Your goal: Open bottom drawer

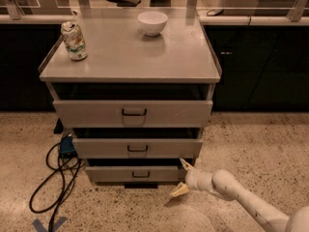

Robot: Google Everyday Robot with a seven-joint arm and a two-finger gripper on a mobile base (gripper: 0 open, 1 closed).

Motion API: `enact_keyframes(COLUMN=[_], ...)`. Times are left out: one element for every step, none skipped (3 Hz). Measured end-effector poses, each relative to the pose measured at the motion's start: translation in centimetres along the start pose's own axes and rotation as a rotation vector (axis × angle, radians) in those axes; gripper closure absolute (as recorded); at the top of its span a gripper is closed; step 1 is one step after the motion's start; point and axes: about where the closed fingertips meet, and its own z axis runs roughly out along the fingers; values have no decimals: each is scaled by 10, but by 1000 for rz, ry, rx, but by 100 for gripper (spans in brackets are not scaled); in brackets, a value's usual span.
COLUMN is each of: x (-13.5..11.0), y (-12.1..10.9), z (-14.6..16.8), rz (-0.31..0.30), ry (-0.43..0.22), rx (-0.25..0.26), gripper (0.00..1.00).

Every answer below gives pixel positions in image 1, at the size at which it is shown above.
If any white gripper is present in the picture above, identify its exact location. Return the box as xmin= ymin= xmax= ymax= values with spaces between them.
xmin=170 ymin=159 xmax=213 ymax=197

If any grey bottom drawer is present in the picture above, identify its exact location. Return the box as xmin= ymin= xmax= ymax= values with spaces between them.
xmin=85 ymin=166 xmax=186 ymax=183

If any grey drawer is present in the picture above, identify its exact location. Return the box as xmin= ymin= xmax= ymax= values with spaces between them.
xmin=85 ymin=166 xmax=186 ymax=183
xmin=53 ymin=100 xmax=212 ymax=128
xmin=73 ymin=138 xmax=202 ymax=159

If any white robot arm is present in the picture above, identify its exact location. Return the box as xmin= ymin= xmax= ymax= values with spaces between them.
xmin=170 ymin=159 xmax=309 ymax=232

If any grey drawer cabinet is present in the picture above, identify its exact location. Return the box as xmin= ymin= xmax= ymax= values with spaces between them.
xmin=38 ymin=7 xmax=223 ymax=189

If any grey middle drawer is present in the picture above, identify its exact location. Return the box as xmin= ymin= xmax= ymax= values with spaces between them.
xmin=73 ymin=138 xmax=202 ymax=159

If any grey top drawer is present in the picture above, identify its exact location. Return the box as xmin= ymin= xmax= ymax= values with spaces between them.
xmin=53 ymin=100 xmax=212 ymax=128

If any blue power box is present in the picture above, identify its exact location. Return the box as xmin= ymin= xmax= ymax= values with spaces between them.
xmin=59 ymin=136 xmax=75 ymax=157

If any blue tape cross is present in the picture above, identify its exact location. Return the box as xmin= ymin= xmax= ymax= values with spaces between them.
xmin=31 ymin=216 xmax=69 ymax=232

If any white bowl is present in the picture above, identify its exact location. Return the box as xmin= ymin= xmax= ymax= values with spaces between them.
xmin=138 ymin=12 xmax=168 ymax=36

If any crushed drink can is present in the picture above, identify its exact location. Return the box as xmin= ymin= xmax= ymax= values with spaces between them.
xmin=61 ymin=22 xmax=88 ymax=61

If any black chair armrest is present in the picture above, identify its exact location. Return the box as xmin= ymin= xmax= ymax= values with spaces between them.
xmin=106 ymin=0 xmax=141 ymax=7

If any black floor cable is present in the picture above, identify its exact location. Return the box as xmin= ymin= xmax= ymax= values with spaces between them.
xmin=29 ymin=141 xmax=85 ymax=232

